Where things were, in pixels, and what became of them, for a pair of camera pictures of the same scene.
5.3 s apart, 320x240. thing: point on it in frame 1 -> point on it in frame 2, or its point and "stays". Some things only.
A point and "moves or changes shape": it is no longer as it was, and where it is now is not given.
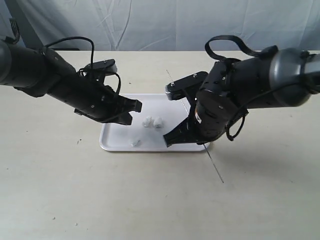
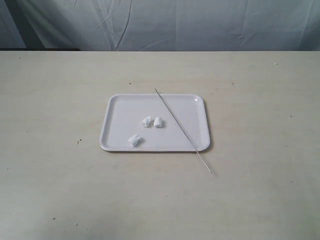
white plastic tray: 159,115 stays
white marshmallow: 136,144 moves or changes shape
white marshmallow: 158,122 stays
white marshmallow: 148,122 stays
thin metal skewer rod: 188,113 -> 183,131
